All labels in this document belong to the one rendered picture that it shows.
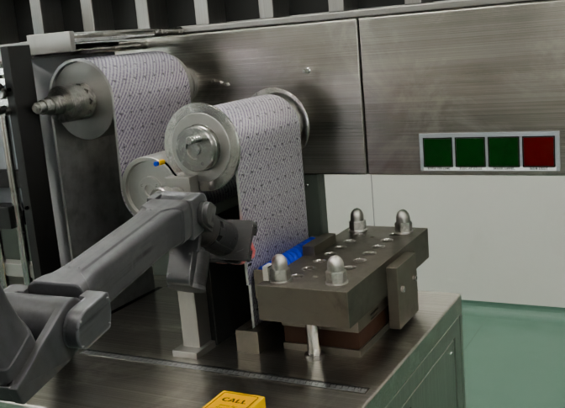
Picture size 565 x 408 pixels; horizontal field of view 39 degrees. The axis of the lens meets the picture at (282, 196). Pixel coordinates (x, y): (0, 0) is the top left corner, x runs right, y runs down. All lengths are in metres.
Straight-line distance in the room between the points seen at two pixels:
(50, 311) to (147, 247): 0.23
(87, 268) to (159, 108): 0.70
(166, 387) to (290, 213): 0.40
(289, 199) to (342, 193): 2.74
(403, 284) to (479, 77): 0.39
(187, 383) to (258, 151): 0.40
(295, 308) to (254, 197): 0.21
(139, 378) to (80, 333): 0.56
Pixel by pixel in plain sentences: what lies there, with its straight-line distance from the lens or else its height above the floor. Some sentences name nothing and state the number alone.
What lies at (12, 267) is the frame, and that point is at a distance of 1.53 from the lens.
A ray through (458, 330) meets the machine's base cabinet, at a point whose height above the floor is 0.83.
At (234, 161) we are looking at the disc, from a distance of 1.31.
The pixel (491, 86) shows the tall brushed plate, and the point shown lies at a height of 1.30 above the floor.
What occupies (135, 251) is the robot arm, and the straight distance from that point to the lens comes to 0.97.
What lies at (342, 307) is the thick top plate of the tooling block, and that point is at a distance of 1.25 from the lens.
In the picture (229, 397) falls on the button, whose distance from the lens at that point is 1.18.
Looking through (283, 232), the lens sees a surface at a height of 1.07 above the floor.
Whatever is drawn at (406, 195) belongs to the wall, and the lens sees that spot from 4.08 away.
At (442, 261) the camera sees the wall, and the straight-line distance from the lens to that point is 4.11.
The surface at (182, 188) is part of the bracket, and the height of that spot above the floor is 1.19.
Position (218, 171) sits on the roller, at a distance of 1.33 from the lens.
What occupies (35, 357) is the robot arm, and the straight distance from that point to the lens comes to 0.76.
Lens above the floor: 1.42
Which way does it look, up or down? 11 degrees down
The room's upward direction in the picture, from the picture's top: 5 degrees counter-clockwise
